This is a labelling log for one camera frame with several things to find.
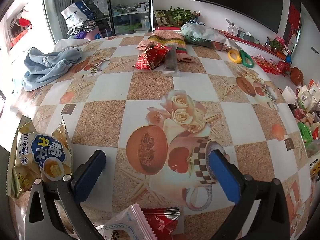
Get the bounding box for red foil bag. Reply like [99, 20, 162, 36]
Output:
[132, 44, 170, 70]

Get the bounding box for yellow potato stick bag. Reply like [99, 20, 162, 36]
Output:
[6, 115, 73, 199]

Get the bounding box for green plastic bag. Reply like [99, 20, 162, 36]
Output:
[180, 22, 240, 52]

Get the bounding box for pink and white snack packet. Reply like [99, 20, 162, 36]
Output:
[94, 204, 160, 240]

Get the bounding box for white paper roll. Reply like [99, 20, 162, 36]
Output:
[281, 86, 298, 103]

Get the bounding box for red snack packet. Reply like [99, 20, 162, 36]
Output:
[141, 206, 184, 240]

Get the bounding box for white printed sack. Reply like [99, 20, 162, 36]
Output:
[61, 1, 97, 30]

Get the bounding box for orange brown bag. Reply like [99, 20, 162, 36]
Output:
[291, 66, 304, 85]

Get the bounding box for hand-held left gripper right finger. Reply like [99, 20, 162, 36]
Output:
[205, 149, 297, 240]

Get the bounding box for pink flower pot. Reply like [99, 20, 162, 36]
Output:
[265, 36, 288, 53]

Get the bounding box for green potted plant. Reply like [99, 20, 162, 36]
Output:
[160, 6, 198, 27]

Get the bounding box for pink knitted scarf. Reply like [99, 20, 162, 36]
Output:
[137, 29, 193, 62]

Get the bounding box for light blue cloth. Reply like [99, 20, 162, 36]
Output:
[23, 47, 83, 92]

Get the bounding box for yellow ring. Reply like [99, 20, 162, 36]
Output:
[228, 49, 242, 64]

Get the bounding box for white carton boxes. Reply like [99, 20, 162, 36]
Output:
[225, 19, 247, 37]

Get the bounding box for black wall screen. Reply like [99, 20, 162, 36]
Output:
[189, 0, 285, 33]

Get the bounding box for green ring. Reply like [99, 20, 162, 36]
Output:
[239, 50, 255, 68]

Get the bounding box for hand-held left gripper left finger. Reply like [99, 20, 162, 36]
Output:
[24, 149, 107, 240]

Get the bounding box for pile of folded clothes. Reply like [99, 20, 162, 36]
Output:
[67, 20, 113, 40]

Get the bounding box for red wall decoration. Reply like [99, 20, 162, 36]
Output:
[287, 2, 302, 33]

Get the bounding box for brown bar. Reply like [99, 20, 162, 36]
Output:
[162, 44, 181, 77]

